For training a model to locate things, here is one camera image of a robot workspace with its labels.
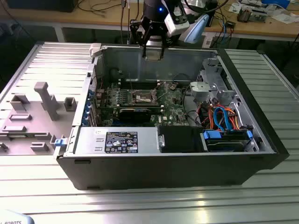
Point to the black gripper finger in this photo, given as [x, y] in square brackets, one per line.
[167, 37]
[137, 32]

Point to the silver CPU locking lever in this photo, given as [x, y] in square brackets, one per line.
[157, 86]
[131, 82]

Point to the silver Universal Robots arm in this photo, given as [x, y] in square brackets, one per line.
[196, 28]

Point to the RAM slot white clips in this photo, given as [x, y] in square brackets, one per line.
[140, 81]
[140, 85]

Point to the metal CPU socket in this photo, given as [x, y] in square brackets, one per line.
[142, 98]

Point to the CPU cooler heat sink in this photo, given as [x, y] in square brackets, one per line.
[244, 15]

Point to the pale grey plastic block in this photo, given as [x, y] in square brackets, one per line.
[95, 50]

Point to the black round chassis speaker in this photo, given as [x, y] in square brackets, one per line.
[114, 72]

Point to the tall black box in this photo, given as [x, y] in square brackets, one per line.
[213, 18]

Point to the coin cell battery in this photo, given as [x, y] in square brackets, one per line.
[172, 86]

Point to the silver metal drive cage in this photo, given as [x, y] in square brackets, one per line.
[201, 91]

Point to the small black adapter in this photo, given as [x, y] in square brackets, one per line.
[230, 24]

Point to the wooden desk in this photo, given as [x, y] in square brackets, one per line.
[70, 17]

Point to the green motherboard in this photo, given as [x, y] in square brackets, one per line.
[172, 109]

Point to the black graphics card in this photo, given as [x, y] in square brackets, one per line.
[134, 115]

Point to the grey metal component box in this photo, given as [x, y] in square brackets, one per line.
[258, 16]

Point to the black equipment case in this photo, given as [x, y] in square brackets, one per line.
[39, 5]

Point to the silver power supply unit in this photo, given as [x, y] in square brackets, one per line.
[88, 140]

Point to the white paper sheet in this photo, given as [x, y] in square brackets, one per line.
[283, 18]

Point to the hard disk blue carrier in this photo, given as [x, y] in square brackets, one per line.
[224, 144]

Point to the grey parts rack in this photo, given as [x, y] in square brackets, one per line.
[46, 130]

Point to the blue plastic latch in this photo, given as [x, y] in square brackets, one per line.
[59, 142]

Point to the black open PC case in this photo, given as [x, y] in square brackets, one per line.
[151, 172]

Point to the silver disk bay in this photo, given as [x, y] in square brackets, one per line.
[255, 144]

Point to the pale blue teach pendant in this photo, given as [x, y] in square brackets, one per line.
[14, 219]

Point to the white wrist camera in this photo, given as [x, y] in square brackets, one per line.
[176, 23]

